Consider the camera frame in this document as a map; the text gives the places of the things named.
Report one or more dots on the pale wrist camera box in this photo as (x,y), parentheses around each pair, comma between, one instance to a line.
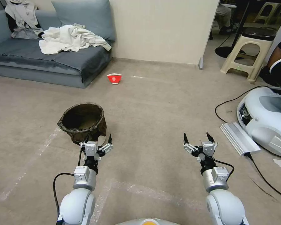
(90,148)
(207,148)

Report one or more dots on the standing person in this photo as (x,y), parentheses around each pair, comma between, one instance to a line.
(279,50)

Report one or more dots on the seated person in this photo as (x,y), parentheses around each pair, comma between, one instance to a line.
(224,16)

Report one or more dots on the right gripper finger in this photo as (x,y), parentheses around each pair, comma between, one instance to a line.
(189,146)
(212,139)

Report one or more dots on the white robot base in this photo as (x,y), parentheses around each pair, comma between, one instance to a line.
(264,117)

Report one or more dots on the blue-grey sofa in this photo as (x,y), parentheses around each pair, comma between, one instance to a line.
(37,63)

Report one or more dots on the black floor stand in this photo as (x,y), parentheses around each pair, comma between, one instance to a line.
(238,30)

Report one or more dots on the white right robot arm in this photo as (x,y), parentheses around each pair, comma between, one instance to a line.
(224,206)

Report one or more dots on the beige partition panel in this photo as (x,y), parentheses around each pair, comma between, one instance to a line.
(159,30)

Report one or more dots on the beige plastic stool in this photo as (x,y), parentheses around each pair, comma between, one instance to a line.
(260,54)

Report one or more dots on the red paper cup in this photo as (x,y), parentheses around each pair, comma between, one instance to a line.
(114,79)

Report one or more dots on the white and black jacket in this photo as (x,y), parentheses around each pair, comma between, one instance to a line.
(25,14)

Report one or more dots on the black device on stool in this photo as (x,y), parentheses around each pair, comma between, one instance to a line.
(260,32)

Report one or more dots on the brown fabric trash can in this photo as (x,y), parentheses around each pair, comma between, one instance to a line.
(100,124)

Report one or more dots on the blue-grey sofa cushion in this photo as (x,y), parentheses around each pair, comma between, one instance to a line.
(91,16)

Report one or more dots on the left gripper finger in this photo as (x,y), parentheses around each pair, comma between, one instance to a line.
(83,147)
(106,147)

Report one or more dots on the silver aluminium rail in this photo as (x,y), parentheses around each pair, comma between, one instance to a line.
(240,138)

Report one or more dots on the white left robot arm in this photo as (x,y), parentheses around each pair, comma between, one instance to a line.
(78,204)

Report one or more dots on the pale yellow plastic stool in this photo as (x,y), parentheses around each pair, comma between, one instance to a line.
(270,11)

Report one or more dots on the crumpled white cloth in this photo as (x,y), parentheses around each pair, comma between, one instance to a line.
(65,38)

